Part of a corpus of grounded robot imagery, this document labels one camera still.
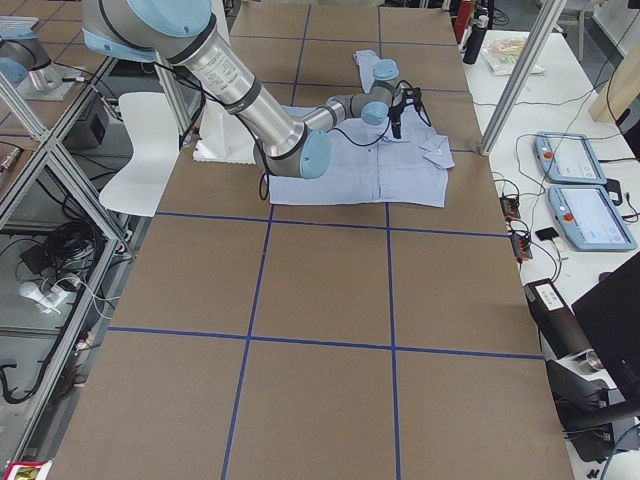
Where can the blue teach pendant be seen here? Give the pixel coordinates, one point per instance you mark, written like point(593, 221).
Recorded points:
point(567, 158)
point(588, 218)

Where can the light blue striped shirt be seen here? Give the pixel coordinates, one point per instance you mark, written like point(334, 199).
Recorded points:
point(367, 165)

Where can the aluminium frame post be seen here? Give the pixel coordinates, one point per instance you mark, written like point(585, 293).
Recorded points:
point(535, 42)

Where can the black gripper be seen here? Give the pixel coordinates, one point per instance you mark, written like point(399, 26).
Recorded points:
point(396, 118)

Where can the lower blue teach pendant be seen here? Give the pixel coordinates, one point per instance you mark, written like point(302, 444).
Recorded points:
point(588, 218)

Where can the black monitor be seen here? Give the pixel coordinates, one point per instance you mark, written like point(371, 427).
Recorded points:
point(608, 314)

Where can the black water bottle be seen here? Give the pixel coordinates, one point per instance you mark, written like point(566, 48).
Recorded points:
point(475, 40)

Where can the upper blue teach pendant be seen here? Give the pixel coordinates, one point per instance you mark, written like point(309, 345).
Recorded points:
point(567, 158)

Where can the white chair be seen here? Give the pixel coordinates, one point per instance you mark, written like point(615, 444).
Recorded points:
point(152, 128)

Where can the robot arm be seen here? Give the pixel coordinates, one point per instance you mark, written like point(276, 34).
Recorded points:
point(185, 34)
point(23, 56)

